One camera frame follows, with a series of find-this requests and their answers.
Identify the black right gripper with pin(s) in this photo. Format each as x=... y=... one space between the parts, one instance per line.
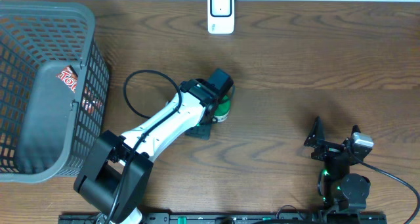
x=314 y=140

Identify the red snack bag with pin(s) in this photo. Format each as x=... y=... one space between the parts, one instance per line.
x=90 y=102

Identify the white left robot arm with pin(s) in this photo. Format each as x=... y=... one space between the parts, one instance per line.
x=116 y=172

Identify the green lid jar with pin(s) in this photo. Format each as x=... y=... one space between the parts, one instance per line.
x=222 y=111

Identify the grey plastic shopping basket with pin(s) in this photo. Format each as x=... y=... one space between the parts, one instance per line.
x=45 y=131

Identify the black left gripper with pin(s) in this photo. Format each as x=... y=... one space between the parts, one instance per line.
x=204 y=126

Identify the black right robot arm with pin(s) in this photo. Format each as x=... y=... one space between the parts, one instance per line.
x=343 y=191

